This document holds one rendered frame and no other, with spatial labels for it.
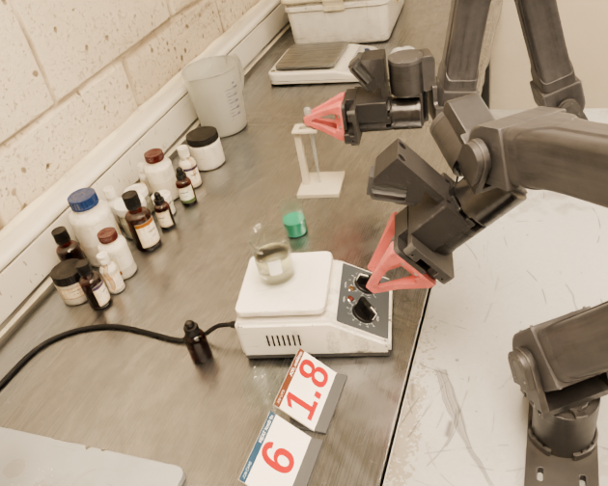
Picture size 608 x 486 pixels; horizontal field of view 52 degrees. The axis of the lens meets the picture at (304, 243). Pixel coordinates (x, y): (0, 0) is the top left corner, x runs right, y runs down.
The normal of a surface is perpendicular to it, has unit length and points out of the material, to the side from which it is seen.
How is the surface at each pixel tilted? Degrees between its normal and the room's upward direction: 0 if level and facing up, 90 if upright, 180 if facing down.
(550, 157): 85
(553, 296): 0
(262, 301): 0
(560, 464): 0
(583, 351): 88
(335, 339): 90
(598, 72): 90
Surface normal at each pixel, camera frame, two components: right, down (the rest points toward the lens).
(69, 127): 0.94, 0.07
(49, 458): -0.16, -0.79
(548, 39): 0.00, 0.61
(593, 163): -0.95, 0.26
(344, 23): -0.25, 0.66
